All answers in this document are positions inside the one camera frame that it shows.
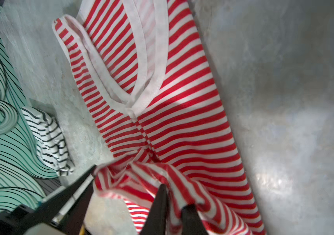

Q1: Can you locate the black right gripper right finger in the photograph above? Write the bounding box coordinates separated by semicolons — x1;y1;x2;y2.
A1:
181;205;208;235

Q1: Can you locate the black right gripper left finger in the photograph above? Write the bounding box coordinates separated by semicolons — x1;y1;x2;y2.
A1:
140;184;168;235

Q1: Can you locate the red white striped tank top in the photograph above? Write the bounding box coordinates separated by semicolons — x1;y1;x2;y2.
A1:
52;1;266;235

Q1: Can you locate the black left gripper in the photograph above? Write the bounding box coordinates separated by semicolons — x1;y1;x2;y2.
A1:
0;165;96;235

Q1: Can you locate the black white striped tank top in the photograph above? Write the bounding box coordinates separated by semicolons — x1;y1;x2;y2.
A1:
21;106;75;177

